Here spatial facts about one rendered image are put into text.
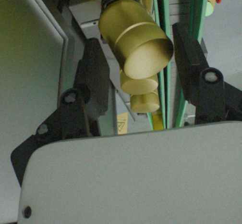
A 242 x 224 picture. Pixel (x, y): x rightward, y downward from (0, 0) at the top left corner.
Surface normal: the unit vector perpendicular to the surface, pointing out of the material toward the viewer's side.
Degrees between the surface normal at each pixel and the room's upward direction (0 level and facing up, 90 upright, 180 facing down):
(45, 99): 90
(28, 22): 90
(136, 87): 0
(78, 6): 0
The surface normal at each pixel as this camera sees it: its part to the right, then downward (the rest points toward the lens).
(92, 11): 0.06, 0.93
